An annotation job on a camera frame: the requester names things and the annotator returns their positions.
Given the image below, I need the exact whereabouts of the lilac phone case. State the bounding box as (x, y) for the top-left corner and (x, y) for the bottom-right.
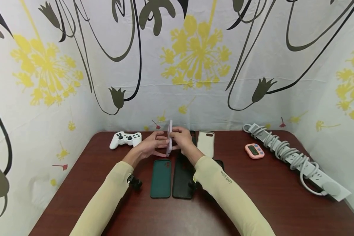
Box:
(166, 120), (174, 157)

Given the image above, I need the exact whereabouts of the person's left hand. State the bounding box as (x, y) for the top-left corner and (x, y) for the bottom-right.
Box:
(129, 131), (169, 162)

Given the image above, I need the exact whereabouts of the beige phone case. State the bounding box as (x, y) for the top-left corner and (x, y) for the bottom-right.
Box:
(196, 130), (215, 159)

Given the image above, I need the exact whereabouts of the person's right hand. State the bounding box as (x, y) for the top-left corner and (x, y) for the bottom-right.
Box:
(171, 127), (202, 158)

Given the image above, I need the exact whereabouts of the white power strip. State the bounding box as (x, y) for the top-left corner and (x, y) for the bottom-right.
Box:
(244, 123), (352, 202)

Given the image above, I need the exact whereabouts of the person's right forearm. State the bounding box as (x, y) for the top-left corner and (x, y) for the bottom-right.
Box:
(187, 148), (276, 236)

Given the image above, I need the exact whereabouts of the grey power cable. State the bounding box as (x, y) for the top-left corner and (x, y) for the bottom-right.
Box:
(243, 125), (328, 196)

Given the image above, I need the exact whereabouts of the black wrist band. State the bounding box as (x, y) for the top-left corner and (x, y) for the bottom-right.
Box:
(127, 174), (143, 189)

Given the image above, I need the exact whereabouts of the dark green phone case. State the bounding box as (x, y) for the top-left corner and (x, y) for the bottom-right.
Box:
(150, 159), (172, 199)

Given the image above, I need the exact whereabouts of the pink digital timer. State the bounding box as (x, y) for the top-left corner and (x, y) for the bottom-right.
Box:
(245, 143), (266, 160)

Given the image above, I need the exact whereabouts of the person's left forearm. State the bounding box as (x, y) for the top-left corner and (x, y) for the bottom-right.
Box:
(69, 152), (142, 236)

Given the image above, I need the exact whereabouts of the white game controller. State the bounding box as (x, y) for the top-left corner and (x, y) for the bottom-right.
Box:
(109, 131), (143, 150)

